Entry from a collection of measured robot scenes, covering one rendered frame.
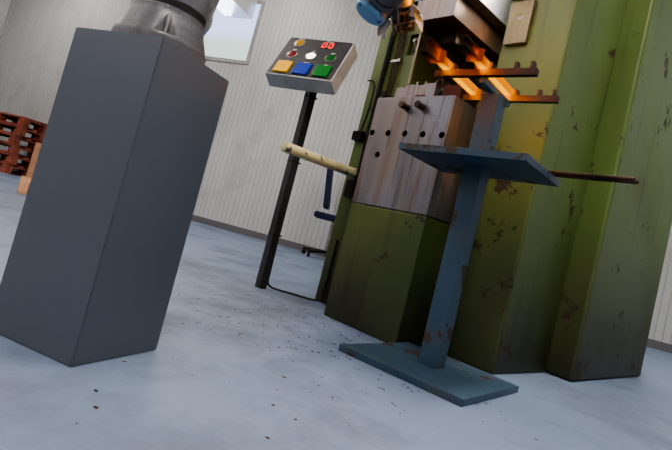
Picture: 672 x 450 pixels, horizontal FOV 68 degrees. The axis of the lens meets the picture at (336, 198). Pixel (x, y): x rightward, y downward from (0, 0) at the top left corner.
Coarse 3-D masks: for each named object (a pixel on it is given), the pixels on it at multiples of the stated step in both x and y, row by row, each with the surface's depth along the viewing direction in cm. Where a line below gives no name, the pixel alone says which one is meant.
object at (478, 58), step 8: (464, 40) 133; (472, 40) 134; (464, 48) 134; (472, 48) 137; (480, 48) 139; (472, 56) 138; (480, 56) 138; (480, 64) 143; (488, 64) 144; (496, 80) 152; (504, 80) 154; (504, 88) 156; (512, 88) 160
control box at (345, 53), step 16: (288, 48) 235; (304, 48) 233; (320, 48) 231; (336, 48) 228; (352, 48) 227; (272, 64) 230; (320, 64) 223; (336, 64) 221; (352, 64) 231; (272, 80) 229; (288, 80) 225; (304, 80) 220; (320, 80) 217; (336, 80) 219
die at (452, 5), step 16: (432, 0) 204; (448, 0) 198; (464, 0) 198; (432, 16) 202; (448, 16) 196; (464, 16) 200; (480, 16) 207; (432, 32) 214; (464, 32) 207; (480, 32) 208; (496, 32) 217; (496, 48) 218
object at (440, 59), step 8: (424, 40) 141; (432, 40) 142; (424, 48) 141; (432, 48) 144; (440, 48) 146; (424, 56) 144; (432, 56) 143; (440, 56) 146; (440, 64) 150; (448, 64) 150; (456, 80) 160; (464, 80) 160; (464, 88) 165; (472, 88) 165
